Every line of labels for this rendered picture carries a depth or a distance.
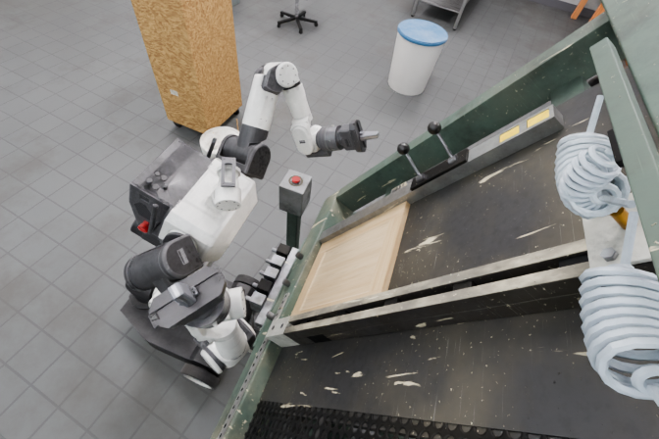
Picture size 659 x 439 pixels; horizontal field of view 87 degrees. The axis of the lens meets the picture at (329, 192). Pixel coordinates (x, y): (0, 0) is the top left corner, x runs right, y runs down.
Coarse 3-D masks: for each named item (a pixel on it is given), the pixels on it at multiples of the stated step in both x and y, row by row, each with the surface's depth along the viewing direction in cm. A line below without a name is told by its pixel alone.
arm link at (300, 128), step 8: (296, 120) 121; (304, 120) 120; (296, 128) 120; (304, 128) 120; (296, 136) 122; (304, 136) 121; (296, 144) 125; (304, 144) 123; (312, 144) 123; (304, 152) 125; (312, 152) 125
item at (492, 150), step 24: (528, 120) 82; (552, 120) 76; (480, 144) 92; (504, 144) 85; (528, 144) 82; (456, 168) 94; (480, 168) 92; (408, 192) 108; (432, 192) 104; (360, 216) 126
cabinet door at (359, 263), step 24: (384, 216) 115; (336, 240) 135; (360, 240) 119; (384, 240) 105; (336, 264) 122; (360, 264) 109; (384, 264) 97; (312, 288) 126; (336, 288) 111; (360, 288) 99; (384, 288) 91
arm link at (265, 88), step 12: (276, 72) 108; (288, 72) 109; (252, 84) 111; (264, 84) 107; (276, 84) 109; (288, 84) 110; (252, 96) 110; (264, 96) 109; (276, 96) 112; (252, 108) 110; (264, 108) 110; (252, 120) 110; (264, 120) 111
